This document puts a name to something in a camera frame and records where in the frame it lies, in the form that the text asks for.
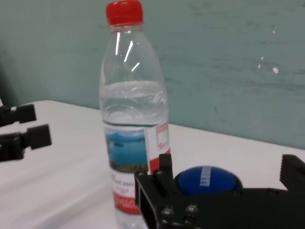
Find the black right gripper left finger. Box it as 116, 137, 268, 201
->
134, 153, 177, 225

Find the clear water bottle red cap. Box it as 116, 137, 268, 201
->
99, 0, 173, 229

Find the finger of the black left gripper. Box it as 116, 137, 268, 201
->
0, 104, 37, 127
0, 124, 52, 163

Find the blue push button black base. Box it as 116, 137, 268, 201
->
173, 165, 244, 196

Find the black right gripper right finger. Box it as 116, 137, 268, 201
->
278, 154, 305, 192

